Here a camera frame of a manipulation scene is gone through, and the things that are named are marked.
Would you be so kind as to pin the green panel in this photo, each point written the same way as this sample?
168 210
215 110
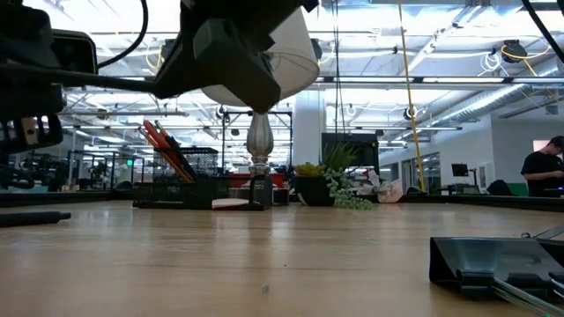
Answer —
519 190

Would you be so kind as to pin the black box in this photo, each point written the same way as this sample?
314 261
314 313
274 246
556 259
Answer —
484 260

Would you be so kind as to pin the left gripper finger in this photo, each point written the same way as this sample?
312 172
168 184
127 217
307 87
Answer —
229 75

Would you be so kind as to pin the pink sticky note pad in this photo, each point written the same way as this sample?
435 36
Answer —
229 203

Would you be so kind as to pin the black mesh desk organizer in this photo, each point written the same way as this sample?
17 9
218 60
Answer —
176 196

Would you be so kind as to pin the small black monitor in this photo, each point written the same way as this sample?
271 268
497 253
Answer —
460 170

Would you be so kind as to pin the black bag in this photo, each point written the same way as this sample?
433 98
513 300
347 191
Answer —
500 189

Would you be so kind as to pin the person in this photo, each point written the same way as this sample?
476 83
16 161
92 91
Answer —
542 169

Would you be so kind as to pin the black background workstation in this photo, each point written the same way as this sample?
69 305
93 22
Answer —
88 169

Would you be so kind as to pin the black screen panel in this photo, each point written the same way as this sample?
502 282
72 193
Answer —
365 154

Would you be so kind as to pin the red storage bin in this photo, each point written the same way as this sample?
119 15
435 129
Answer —
242 180

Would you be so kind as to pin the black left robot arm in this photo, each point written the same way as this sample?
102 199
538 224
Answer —
26 53

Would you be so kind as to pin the potted succulent plant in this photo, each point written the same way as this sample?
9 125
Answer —
313 191

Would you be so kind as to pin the black pen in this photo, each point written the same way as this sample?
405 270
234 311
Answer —
183 158
35 218

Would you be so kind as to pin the white shade silver table lamp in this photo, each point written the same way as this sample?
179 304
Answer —
295 57

